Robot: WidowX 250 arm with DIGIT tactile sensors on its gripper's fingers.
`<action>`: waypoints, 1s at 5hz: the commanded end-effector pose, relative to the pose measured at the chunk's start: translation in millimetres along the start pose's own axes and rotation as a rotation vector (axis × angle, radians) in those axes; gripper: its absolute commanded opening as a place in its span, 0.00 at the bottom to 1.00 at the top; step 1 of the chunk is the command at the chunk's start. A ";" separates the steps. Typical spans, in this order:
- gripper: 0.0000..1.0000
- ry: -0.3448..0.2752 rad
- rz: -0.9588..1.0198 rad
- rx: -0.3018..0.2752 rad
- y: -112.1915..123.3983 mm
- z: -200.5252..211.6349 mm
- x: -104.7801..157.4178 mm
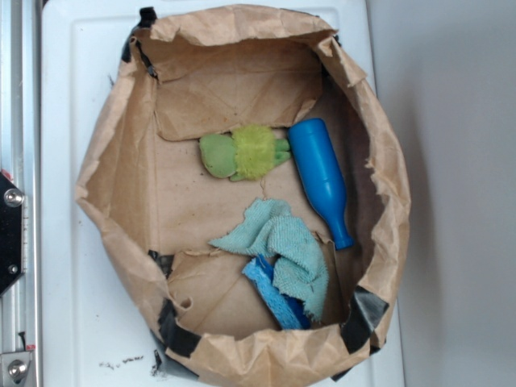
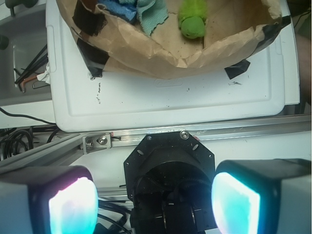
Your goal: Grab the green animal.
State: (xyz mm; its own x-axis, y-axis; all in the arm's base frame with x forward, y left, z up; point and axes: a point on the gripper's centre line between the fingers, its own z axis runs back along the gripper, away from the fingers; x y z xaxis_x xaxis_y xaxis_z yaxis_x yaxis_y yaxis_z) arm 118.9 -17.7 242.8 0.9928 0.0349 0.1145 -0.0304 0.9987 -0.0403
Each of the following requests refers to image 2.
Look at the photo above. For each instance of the grey plastic tray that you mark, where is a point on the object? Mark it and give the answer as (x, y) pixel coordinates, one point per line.
(27, 36)

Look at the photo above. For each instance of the black tape piece left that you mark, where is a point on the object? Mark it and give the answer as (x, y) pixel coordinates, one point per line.
(94, 58)

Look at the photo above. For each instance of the brown paper bag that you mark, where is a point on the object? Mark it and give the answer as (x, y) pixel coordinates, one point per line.
(235, 30)

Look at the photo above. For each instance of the teal knitted cloth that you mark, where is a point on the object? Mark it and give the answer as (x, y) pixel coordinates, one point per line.
(150, 13)

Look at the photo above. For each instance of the white plastic bin lid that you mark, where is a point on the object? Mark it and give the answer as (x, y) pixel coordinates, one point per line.
(117, 101)

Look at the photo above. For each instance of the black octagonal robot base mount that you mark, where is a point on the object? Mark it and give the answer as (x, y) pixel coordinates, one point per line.
(169, 180)

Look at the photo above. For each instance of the green plush animal toy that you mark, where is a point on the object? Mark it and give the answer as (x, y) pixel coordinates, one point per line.
(192, 17)

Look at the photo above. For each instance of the metal corner bracket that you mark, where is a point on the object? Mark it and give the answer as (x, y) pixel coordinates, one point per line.
(96, 142)

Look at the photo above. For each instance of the black tape piece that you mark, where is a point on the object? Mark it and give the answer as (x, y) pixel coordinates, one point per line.
(94, 58)
(237, 69)

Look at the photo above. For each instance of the black tape piece right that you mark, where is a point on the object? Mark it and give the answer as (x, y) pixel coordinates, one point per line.
(237, 69)

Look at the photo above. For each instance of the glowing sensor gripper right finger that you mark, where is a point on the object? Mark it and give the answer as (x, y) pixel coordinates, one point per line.
(267, 196)

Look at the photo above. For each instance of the aluminium extrusion rail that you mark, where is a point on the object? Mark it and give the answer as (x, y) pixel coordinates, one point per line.
(257, 138)

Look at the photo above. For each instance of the orange handled hex key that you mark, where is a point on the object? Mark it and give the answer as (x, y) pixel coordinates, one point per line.
(22, 84)

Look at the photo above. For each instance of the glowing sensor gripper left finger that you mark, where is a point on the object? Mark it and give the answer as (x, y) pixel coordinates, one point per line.
(47, 200)

